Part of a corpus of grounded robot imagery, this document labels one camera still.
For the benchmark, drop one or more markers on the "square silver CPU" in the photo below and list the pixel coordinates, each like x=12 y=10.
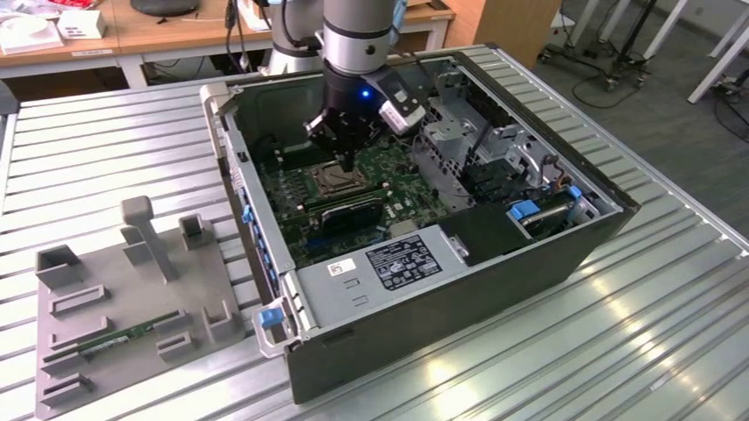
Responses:
x=337 y=179

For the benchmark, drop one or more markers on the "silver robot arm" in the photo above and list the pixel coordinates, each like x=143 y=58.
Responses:
x=357 y=39

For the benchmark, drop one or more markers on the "black RAM slot bank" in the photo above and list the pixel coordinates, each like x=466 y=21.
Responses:
x=345 y=201
x=298 y=158

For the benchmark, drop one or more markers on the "CPU socket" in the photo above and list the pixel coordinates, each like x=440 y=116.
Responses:
x=329 y=193

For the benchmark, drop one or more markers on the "green motherboard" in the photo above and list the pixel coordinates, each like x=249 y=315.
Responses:
x=410 y=180

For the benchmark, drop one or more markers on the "silver perforated drive cage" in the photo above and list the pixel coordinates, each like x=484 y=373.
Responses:
x=445 y=166

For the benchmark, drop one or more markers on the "small silver chipset heatsink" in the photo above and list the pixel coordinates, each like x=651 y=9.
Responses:
x=404 y=228

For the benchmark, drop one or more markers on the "black disk bay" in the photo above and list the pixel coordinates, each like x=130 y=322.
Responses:
x=492 y=180

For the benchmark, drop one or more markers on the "small blue plastic clip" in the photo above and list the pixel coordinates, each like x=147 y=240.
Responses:
x=246 y=216
x=573 y=192

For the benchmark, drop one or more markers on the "white sticker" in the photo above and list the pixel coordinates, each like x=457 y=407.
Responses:
x=342 y=266

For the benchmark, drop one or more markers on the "wooden cabinet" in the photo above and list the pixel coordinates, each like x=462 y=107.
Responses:
x=509 y=30

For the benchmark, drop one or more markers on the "black rating label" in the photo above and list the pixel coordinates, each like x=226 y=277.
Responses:
x=404 y=263

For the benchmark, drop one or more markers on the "black plastic shroud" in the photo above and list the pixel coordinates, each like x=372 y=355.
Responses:
x=480 y=232

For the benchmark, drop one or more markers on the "long wooden desk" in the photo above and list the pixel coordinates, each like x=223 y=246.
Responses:
x=175 y=30

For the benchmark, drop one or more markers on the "blue disk carrier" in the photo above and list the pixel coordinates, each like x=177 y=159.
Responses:
x=522 y=210

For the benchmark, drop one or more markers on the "black monitor base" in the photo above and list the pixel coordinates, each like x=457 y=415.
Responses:
x=163 y=6

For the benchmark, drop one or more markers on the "grey power supply unit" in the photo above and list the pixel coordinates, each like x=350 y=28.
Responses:
x=340 y=302

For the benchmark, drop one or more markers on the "blue case latch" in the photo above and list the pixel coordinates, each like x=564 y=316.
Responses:
x=269 y=318

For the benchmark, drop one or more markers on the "white labelled box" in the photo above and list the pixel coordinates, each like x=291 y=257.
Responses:
x=82 y=24

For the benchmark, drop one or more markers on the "black wheeled equipment stand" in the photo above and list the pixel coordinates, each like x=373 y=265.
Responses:
x=635 y=30

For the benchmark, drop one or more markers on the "black open PC case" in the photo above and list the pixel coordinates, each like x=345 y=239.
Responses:
x=410 y=351

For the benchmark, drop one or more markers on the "red packet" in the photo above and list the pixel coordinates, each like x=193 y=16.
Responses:
x=70 y=3

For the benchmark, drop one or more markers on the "grey parts rack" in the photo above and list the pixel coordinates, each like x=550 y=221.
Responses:
x=135 y=298

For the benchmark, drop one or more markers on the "white tray with plate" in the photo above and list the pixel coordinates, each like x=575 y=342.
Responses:
x=30 y=39

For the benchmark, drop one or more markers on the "green RAM stick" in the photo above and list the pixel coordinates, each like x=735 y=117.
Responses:
x=141 y=330

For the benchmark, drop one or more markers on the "white table leg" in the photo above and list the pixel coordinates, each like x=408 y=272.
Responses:
x=720 y=70

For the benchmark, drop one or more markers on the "white tape strip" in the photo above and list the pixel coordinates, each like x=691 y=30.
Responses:
x=660 y=383

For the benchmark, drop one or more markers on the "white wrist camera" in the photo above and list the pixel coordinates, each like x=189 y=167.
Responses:
x=401 y=112

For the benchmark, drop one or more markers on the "silver optical bay bracket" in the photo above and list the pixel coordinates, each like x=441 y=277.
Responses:
x=450 y=85

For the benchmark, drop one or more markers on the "silver metal disk bracket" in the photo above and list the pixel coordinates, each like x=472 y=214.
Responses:
x=514 y=144

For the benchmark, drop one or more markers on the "white table frame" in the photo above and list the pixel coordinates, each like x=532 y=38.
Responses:
x=665 y=26

